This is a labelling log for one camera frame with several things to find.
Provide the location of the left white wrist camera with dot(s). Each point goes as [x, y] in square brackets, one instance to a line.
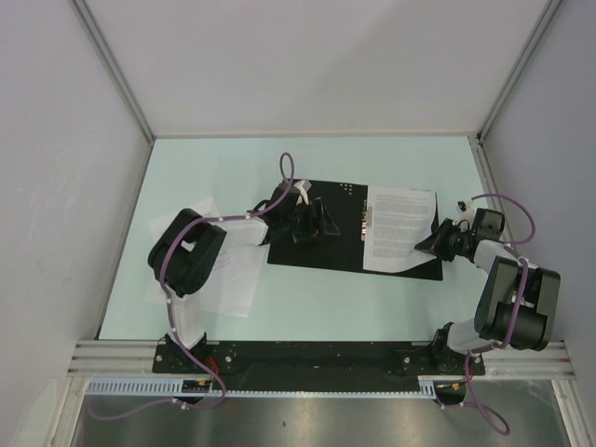
[302, 187]

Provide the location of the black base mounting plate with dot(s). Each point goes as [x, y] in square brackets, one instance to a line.
[325, 365]

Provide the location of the printed paper sheet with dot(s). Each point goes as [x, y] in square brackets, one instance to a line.
[200, 267]
[396, 220]

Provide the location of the grey slotted cable duct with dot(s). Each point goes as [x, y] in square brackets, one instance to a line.
[413, 388]

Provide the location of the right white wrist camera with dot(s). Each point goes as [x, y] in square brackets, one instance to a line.
[465, 209]

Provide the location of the black clip folder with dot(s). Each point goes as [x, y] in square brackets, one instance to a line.
[316, 251]

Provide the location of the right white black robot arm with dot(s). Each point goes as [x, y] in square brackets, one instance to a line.
[535, 322]

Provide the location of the aluminium front frame rail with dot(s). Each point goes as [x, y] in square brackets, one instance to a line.
[111, 358]

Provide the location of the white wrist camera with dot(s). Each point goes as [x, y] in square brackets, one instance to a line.
[465, 209]
[302, 187]

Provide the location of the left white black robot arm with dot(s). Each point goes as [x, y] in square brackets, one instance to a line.
[250, 229]

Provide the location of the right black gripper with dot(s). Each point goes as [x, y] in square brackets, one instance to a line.
[434, 243]

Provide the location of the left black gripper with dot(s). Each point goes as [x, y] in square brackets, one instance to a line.
[317, 226]

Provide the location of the bottom white paper sheet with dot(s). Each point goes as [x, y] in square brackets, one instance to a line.
[233, 288]

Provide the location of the left aluminium corner post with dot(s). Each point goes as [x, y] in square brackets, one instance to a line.
[112, 67]

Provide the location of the right aluminium corner post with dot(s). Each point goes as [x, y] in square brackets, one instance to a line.
[531, 45]

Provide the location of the right aluminium side rail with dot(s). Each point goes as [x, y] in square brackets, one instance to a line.
[491, 193]

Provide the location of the aluminium corner post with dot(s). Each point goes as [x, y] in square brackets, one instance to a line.
[112, 67]
[531, 45]

